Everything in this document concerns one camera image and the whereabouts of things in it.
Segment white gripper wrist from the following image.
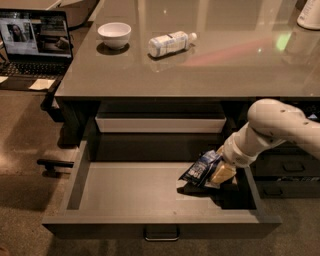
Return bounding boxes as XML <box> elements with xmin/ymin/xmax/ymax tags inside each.
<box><xmin>209</xmin><ymin>133</ymin><xmax>257</xmax><ymax>184</ymax></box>

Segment blue chip bag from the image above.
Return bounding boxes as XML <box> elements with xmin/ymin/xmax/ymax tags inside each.
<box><xmin>179</xmin><ymin>150</ymin><xmax>222</xmax><ymax>188</ymax></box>

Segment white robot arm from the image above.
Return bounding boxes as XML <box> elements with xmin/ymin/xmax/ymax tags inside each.
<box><xmin>209</xmin><ymin>99</ymin><xmax>320</xmax><ymax>186</ymax></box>

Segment dark side drawer cabinet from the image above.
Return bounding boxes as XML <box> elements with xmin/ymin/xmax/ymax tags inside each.
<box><xmin>239</xmin><ymin>98</ymin><xmax>320</xmax><ymax>199</ymax></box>

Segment open grey top drawer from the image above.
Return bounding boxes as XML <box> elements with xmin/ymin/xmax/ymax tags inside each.
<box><xmin>43</xmin><ymin>120</ymin><xmax>282</xmax><ymax>240</ymax></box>

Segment clear plastic water bottle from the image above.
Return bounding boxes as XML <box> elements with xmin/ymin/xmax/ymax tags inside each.
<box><xmin>148</xmin><ymin>31</ymin><xmax>198</xmax><ymax>58</ymax></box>

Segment black chair base leg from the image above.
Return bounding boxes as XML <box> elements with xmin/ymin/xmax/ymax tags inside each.
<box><xmin>37</xmin><ymin>159</ymin><xmax>74</xmax><ymax>173</ymax></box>

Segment white ceramic bowl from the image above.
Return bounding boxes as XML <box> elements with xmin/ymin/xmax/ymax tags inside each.
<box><xmin>98</xmin><ymin>22</ymin><xmax>131</xmax><ymax>49</ymax></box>

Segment white cylindrical container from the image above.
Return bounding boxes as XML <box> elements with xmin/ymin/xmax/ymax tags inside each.
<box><xmin>297</xmin><ymin>0</ymin><xmax>320</xmax><ymax>30</ymax></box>

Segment white paper note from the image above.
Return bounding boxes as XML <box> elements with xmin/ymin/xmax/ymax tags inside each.
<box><xmin>29</xmin><ymin>79</ymin><xmax>54</xmax><ymax>91</ymax></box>

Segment open laptop computer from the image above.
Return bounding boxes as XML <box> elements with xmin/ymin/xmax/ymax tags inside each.
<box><xmin>0</xmin><ymin>8</ymin><xmax>73</xmax><ymax>91</ymax></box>

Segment metal drawer handle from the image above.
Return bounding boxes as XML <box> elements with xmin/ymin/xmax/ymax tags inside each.
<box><xmin>143</xmin><ymin>225</ymin><xmax>180</xmax><ymax>242</ymax></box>

